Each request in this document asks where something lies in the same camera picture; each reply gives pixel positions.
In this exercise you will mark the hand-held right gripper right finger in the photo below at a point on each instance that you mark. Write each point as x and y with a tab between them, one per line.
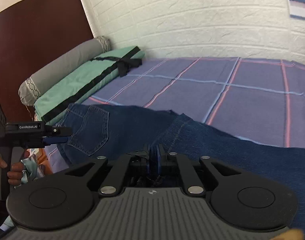
159	161

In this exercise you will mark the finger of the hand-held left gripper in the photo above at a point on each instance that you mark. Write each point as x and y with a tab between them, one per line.
58	135

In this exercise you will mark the wooden bed frame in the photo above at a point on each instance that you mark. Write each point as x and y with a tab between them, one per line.
46	163

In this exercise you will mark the grey bolster pillow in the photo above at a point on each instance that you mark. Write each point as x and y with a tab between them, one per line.
67	62

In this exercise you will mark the light blue cloth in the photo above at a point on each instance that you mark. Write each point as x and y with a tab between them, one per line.
32	166

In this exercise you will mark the person's left hand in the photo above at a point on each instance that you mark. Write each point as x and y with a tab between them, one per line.
16	173

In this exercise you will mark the dark brown headboard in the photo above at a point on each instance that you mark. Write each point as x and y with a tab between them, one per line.
37	42

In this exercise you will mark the dark blue denim pants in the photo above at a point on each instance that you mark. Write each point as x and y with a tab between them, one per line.
132	130

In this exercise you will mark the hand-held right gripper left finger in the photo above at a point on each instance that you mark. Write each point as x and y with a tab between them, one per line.
151	161

